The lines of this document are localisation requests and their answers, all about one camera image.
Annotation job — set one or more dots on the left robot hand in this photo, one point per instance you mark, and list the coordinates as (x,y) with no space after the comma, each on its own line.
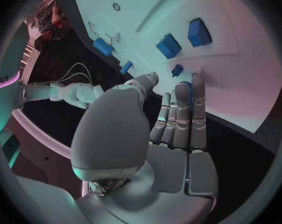
(113,134)

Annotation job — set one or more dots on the blue gear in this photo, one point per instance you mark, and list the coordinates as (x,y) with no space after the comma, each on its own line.
(190,95)

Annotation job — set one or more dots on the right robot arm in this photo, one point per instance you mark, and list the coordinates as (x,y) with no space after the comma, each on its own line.
(66,94)

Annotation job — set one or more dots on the white task board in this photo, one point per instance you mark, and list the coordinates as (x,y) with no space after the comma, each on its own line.
(236,78)

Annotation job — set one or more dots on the short blue cylinder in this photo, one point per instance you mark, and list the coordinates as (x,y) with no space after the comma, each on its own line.
(126,67)

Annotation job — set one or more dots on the blue plug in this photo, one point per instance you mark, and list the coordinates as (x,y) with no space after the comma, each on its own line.
(103,46)

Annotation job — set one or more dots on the blue peg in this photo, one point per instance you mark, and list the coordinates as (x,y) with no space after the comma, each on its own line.
(177,70)

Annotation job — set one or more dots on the large blue block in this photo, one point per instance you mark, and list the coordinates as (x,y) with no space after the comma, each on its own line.
(199,33)

